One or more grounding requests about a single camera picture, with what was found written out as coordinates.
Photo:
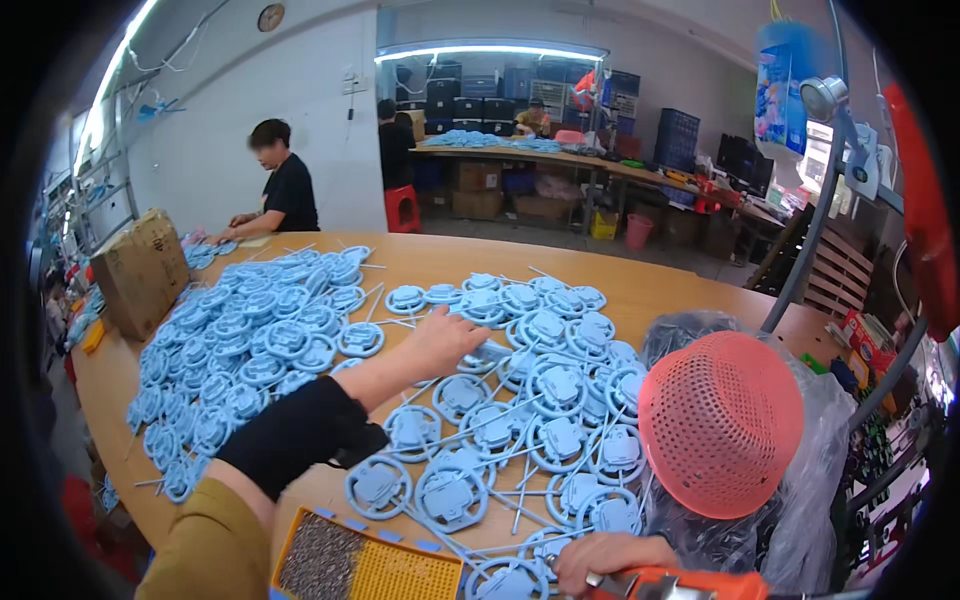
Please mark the person's left hand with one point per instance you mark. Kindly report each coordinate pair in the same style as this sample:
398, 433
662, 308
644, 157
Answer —
439, 341

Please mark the person's right hand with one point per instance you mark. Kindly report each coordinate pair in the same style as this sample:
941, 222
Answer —
611, 553

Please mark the person's left fingers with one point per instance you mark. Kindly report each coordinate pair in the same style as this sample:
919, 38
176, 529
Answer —
471, 341

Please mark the person's right fingers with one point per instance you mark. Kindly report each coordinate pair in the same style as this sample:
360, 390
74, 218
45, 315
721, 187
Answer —
574, 574

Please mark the orange electric screwdriver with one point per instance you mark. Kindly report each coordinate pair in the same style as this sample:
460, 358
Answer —
697, 585

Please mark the red plastic stool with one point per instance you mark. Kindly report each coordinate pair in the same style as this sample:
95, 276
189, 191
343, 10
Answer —
403, 210

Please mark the yellow plastic tray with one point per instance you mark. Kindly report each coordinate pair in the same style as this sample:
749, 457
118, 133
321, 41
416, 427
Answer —
409, 574

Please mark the yellow plastic bin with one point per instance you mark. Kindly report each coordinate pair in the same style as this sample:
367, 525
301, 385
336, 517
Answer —
604, 225

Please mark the long cluttered wooden workbench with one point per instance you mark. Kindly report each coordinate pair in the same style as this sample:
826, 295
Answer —
525, 161

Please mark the black wrist band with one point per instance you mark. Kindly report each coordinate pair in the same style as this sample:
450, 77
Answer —
300, 435

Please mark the pink plastic bucket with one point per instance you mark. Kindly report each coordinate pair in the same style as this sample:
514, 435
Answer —
638, 231

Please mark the pink plastic colander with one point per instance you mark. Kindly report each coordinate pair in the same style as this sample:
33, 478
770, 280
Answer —
720, 424

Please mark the shelf of dark crates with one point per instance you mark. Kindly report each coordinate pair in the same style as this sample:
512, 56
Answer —
480, 94

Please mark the pile of small metal screws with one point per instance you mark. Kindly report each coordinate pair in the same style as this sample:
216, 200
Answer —
322, 559

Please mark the clear plastic bag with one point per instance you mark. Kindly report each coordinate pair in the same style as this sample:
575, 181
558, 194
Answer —
814, 465

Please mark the small pile of blue parts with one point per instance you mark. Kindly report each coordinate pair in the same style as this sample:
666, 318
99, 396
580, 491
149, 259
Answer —
201, 253

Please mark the stack of blue crates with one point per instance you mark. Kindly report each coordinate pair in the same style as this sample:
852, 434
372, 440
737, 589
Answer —
677, 141

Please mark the fluorescent tube light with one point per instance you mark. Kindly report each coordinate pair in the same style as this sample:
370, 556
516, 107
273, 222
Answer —
487, 51
112, 71

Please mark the person's body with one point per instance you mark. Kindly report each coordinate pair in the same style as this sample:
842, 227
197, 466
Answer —
210, 547

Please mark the brown cardboard box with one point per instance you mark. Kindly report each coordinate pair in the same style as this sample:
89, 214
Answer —
142, 274

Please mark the grey metal pole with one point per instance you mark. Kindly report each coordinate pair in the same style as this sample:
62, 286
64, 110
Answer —
817, 217

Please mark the red carton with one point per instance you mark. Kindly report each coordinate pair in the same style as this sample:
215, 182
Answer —
866, 341

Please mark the hanging blue printed bag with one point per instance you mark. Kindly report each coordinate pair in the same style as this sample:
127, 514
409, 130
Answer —
780, 97

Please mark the grey metal rack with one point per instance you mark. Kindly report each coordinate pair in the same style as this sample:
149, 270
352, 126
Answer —
105, 195

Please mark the round metal lamp head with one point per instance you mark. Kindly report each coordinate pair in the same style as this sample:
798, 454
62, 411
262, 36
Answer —
821, 97

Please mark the red hanging tool housing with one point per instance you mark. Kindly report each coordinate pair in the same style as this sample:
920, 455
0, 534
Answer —
926, 217

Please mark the white wall socket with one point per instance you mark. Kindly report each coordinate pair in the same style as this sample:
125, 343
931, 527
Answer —
354, 82

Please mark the round wall clock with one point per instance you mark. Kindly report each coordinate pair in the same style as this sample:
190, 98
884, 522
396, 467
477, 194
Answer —
271, 17

